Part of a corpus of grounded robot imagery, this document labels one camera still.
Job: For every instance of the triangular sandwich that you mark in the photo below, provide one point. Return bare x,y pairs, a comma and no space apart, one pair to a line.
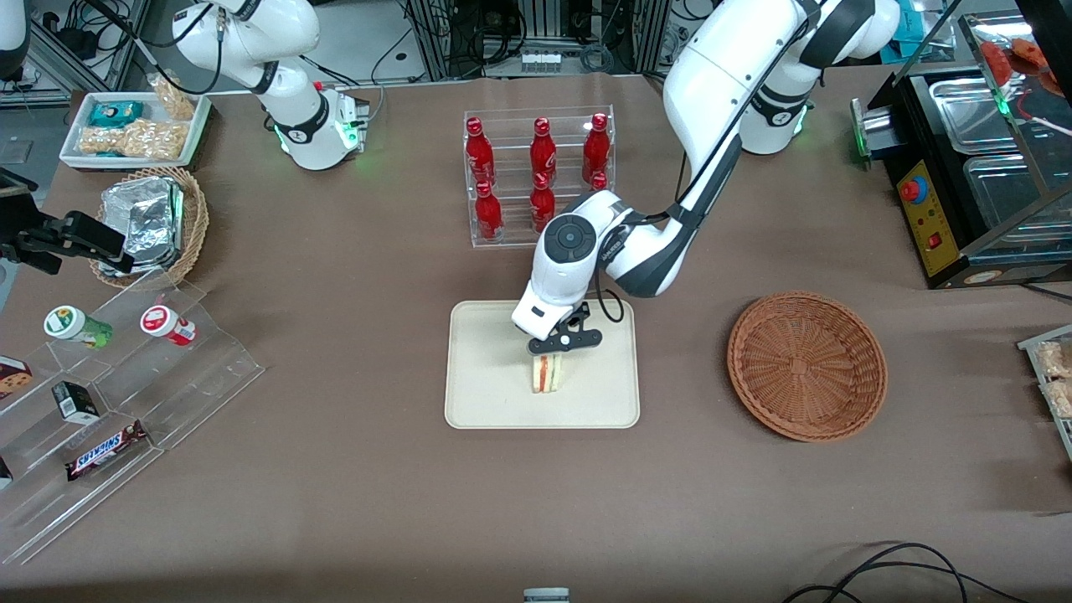
546,374

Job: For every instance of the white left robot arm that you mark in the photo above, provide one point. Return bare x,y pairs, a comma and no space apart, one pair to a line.
720,75

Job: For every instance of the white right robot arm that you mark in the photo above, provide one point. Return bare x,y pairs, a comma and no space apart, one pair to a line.
285,92

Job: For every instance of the beige rectangular tray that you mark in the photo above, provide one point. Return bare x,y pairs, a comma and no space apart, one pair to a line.
486,377

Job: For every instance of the white rectangular snack tray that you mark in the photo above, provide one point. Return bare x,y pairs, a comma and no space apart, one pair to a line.
75,134

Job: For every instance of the tan wicker basket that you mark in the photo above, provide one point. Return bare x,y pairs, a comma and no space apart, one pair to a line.
194,222

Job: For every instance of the round brown wicker basket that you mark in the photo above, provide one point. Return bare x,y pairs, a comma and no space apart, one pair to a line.
804,368

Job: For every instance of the silver foil wrapped pack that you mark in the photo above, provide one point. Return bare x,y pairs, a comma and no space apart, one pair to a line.
142,213
155,261

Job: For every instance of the green lid cup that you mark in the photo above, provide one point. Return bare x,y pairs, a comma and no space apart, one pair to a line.
71,324

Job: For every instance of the large clear nut snack bag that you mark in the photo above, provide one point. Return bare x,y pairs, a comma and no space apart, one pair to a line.
134,140

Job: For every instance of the clear acrylic bottle rack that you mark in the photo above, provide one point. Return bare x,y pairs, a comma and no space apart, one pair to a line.
515,239

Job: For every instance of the red lid cup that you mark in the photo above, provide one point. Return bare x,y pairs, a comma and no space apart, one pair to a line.
163,322

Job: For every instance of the teal snack packet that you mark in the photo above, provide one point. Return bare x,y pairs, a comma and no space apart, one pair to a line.
115,113

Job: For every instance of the brown cookie box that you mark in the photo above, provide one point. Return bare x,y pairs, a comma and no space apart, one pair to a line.
12,378

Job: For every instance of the red cola bottle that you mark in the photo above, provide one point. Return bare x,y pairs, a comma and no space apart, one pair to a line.
600,181
595,149
480,155
542,201
543,152
488,213

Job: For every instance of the small black carton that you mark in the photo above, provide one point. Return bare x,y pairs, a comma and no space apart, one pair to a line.
75,402

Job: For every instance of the small clear nut snack bag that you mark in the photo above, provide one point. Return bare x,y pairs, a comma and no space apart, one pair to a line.
174,99

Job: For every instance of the clear acrylic stepped shelf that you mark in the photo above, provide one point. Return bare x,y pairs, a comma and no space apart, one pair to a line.
193,377

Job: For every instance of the Snickers chocolate bar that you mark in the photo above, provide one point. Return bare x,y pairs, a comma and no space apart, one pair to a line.
105,452

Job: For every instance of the grey device at table edge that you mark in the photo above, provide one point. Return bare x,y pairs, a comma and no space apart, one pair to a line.
546,595

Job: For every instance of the white power strip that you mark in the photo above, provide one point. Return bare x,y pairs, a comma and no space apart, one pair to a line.
540,60

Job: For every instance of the black food warmer appliance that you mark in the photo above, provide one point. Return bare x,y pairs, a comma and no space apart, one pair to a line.
930,218

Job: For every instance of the clear wrapped pastry pack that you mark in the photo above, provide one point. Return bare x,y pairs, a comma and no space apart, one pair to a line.
1062,398
1057,358

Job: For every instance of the red food pieces in warmer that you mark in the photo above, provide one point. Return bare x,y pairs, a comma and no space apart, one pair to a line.
1017,54

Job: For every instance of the aluminium frame equipment rack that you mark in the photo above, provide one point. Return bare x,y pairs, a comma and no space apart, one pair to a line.
502,25

